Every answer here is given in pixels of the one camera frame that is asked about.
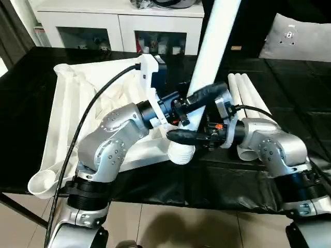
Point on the white plastic table leg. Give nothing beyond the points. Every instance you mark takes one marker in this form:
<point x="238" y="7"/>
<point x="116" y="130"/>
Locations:
<point x="258" y="103"/>
<point x="234" y="87"/>
<point x="217" y="38"/>
<point x="247" y="98"/>

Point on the white plastic table top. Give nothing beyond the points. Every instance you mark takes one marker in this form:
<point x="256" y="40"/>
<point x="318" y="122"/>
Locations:
<point x="75" y="85"/>

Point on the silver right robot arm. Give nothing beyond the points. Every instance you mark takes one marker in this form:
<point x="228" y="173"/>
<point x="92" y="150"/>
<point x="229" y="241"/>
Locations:
<point x="279" y="147"/>

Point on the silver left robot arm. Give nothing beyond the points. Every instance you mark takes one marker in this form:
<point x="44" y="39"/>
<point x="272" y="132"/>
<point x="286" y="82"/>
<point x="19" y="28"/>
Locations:
<point x="108" y="134"/>

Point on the small red bottle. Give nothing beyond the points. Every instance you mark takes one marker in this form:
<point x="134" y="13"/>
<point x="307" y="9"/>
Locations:
<point x="140" y="45"/>

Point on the black box with gold label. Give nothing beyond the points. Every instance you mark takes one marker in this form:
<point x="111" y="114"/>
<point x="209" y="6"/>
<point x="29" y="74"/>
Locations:
<point x="253" y="25"/>

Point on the grey round appliance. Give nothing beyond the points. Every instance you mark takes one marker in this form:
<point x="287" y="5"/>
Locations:
<point x="173" y="3"/>

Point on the black work mat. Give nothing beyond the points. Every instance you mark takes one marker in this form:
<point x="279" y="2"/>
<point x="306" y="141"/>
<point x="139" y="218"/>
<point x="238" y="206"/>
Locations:
<point x="297" y="90"/>

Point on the white cabinet with glass doors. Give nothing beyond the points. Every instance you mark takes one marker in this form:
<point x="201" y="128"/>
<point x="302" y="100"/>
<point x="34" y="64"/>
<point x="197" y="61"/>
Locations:
<point x="116" y="25"/>

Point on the black tangled item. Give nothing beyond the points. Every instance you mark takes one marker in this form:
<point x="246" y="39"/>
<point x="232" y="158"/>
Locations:
<point x="138" y="3"/>

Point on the grey printed cushion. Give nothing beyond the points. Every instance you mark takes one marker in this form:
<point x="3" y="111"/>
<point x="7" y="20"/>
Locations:
<point x="310" y="46"/>

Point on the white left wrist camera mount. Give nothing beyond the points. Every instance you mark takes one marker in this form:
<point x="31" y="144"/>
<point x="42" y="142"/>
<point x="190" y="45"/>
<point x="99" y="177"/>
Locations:
<point x="148" y="72"/>

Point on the black metal frame leg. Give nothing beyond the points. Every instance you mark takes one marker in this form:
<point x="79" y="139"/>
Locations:
<point x="23" y="210"/>

